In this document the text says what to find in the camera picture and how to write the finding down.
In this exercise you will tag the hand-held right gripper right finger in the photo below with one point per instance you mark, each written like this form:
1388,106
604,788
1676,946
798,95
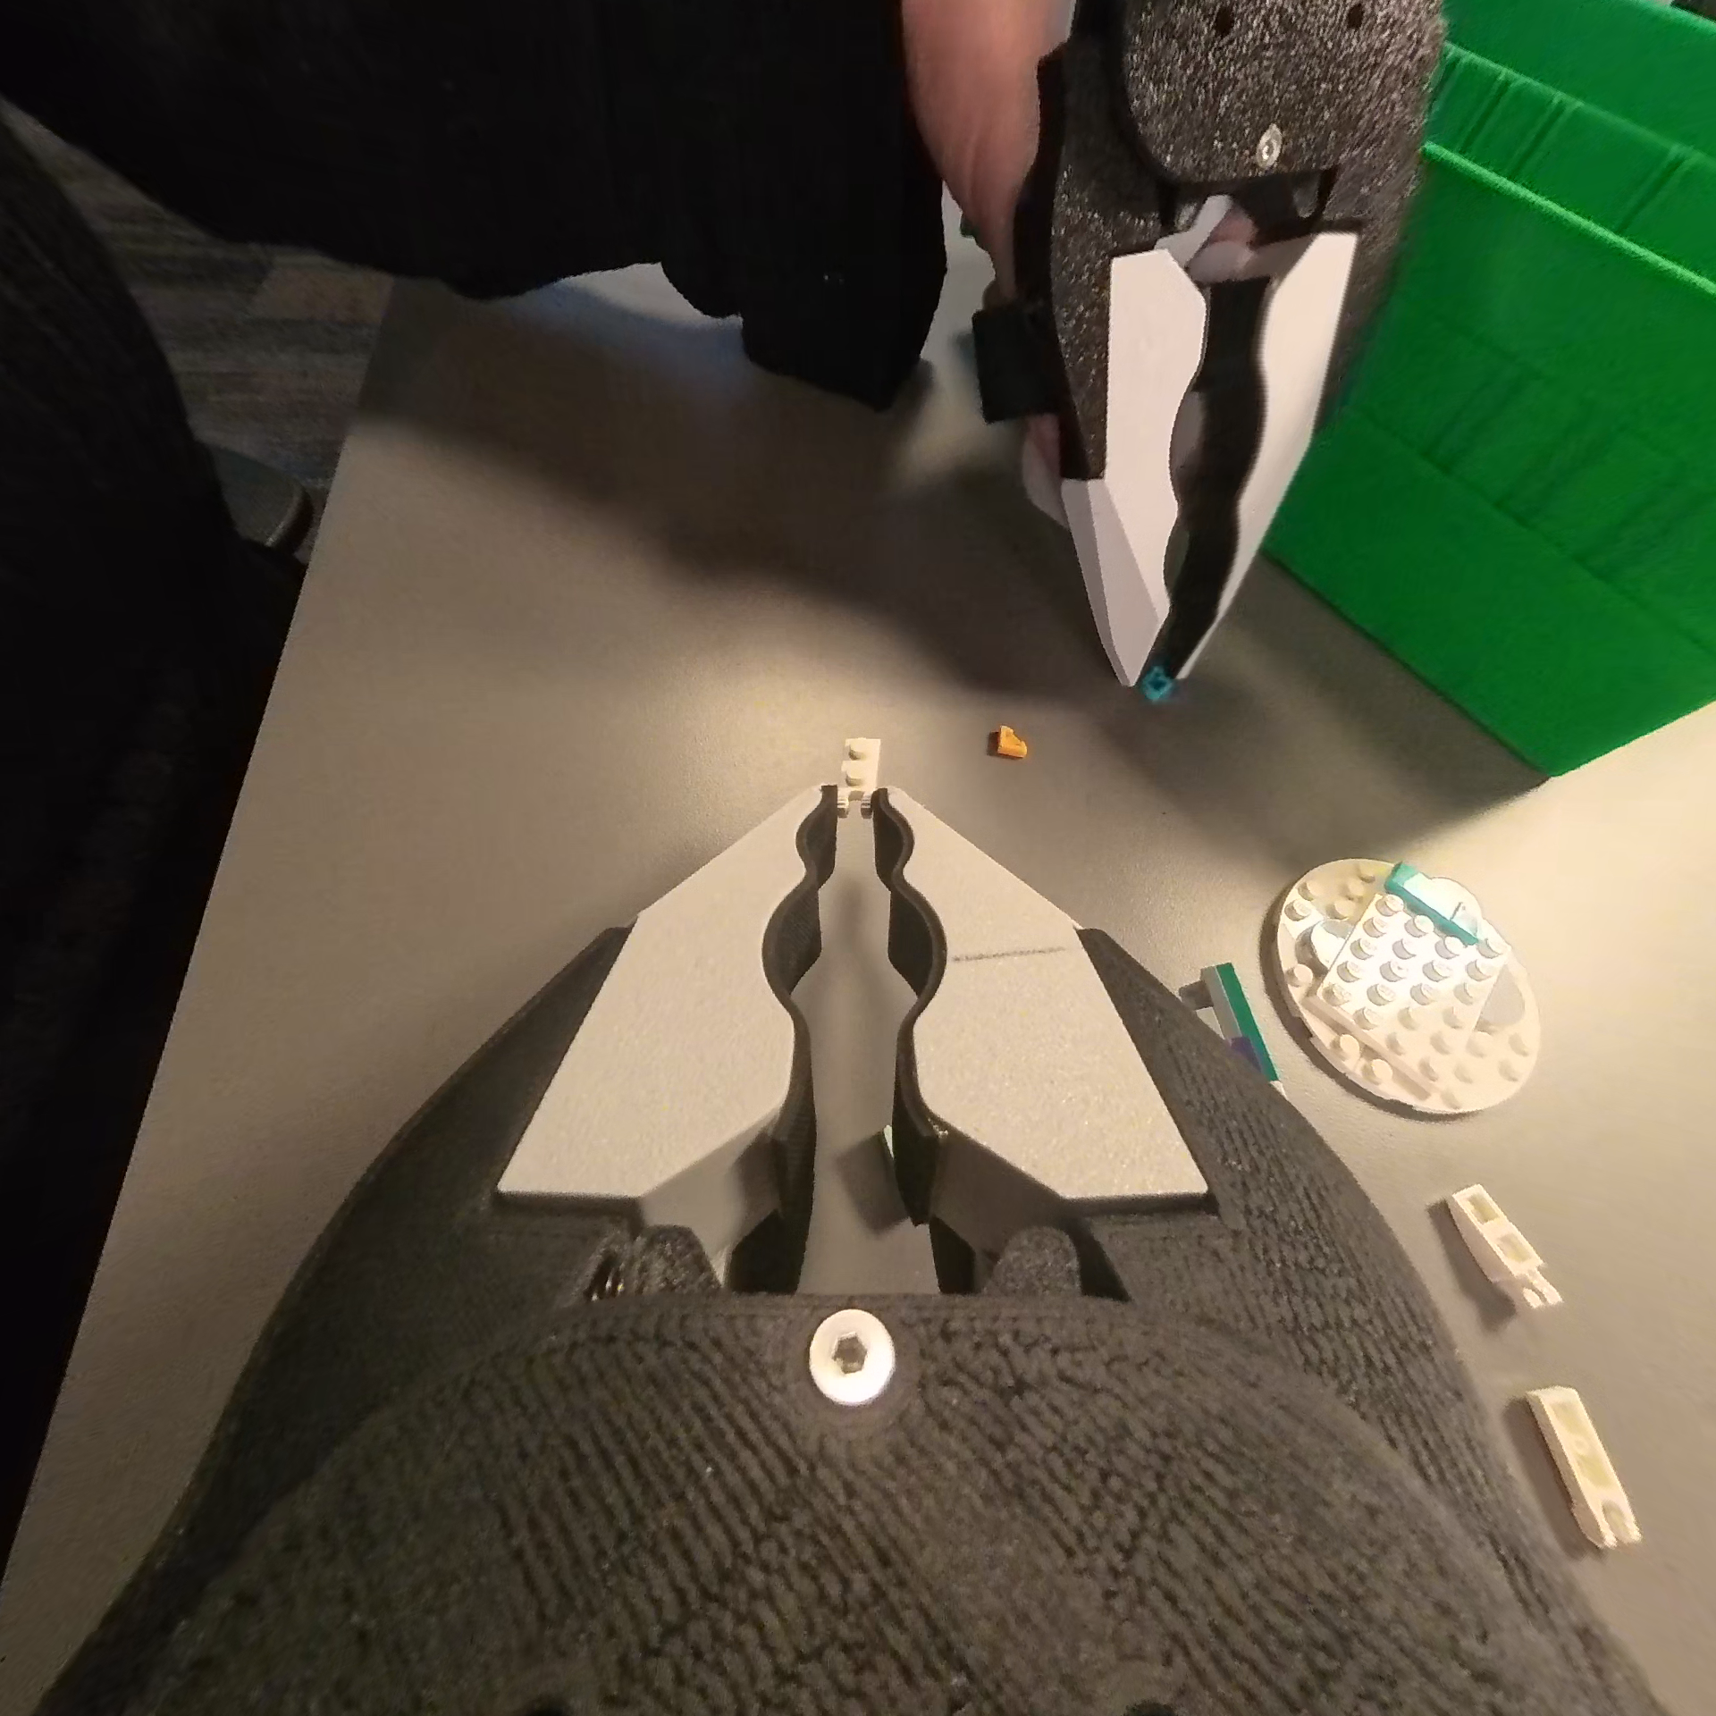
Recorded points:
1046,1072

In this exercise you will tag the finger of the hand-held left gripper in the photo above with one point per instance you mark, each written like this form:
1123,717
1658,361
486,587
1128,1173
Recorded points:
1309,376
1140,441

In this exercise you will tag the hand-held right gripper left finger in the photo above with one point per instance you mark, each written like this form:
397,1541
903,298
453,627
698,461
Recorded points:
645,1072

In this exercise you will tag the teal purple brick block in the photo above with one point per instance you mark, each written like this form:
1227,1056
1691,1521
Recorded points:
1240,1026

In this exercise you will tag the tiny teal square brick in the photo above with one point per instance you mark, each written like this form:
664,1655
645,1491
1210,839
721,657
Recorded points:
1157,685

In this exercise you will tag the small white brick plate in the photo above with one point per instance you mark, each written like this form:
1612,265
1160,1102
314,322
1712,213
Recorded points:
860,763

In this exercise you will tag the white round studded plate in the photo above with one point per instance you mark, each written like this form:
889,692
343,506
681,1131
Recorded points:
1408,1019

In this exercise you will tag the person's left forearm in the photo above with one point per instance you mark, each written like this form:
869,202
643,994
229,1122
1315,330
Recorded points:
671,161

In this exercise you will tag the person's left hand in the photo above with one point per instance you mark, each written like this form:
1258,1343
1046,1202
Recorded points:
980,120

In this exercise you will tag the green plastic bin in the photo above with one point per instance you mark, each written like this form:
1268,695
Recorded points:
1542,508

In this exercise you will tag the orange brick piece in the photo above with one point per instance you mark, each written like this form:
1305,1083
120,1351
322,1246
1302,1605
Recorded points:
1011,744

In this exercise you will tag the white hinge brick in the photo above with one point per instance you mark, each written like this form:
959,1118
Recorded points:
1583,1460
1496,1234

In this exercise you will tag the person's black clothing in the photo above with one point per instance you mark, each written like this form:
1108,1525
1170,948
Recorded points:
95,871

